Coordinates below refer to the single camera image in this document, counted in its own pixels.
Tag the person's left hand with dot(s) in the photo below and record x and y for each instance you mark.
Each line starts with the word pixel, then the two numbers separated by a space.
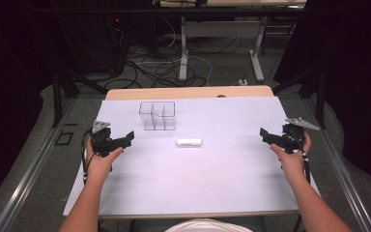
pixel 100 163

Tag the person's right hand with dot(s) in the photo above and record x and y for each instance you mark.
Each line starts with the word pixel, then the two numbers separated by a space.
pixel 292 161

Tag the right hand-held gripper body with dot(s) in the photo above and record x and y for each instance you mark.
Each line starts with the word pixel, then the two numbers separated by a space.
pixel 290 138

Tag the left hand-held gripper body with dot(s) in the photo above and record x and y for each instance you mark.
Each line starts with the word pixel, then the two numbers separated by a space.
pixel 101 139

